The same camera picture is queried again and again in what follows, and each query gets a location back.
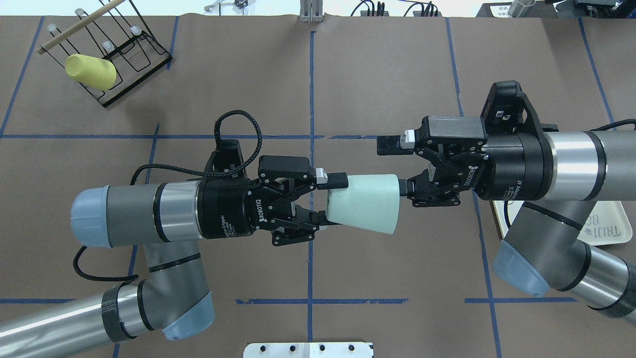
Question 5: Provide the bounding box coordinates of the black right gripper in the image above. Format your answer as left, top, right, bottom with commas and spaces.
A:
376, 115, 554, 207

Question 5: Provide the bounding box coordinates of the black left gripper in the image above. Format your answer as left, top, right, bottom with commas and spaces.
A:
197, 156, 348, 247

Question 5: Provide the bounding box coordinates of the pale green plastic cup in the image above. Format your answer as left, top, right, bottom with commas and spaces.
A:
325, 174, 400, 234

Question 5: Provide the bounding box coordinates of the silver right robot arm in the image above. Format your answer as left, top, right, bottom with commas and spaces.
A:
377, 116, 635, 323

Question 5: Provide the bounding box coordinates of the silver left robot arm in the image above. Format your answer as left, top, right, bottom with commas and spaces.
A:
1, 151, 348, 358

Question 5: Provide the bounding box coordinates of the cream bear serving tray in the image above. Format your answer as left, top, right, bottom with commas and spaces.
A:
491, 201, 633, 247

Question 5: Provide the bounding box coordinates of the yellow plastic cup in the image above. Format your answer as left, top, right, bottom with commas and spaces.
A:
65, 54, 117, 91

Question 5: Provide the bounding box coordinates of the silver metal can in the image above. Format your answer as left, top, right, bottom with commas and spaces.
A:
507, 0, 536, 18

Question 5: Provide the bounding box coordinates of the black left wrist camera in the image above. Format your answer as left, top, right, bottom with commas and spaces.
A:
205, 140, 243, 173

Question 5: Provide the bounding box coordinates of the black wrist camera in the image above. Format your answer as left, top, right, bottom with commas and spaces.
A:
205, 140, 243, 173
481, 80, 558, 137

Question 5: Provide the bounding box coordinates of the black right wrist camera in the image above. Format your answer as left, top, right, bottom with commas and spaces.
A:
481, 80, 558, 137

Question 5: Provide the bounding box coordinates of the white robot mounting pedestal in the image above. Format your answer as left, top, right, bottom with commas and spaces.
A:
243, 342, 375, 358

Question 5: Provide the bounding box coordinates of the aluminium frame post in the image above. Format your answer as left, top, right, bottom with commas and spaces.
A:
299, 0, 324, 23

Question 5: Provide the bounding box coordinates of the black wire cup rack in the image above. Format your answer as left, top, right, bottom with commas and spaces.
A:
37, 0, 173, 108

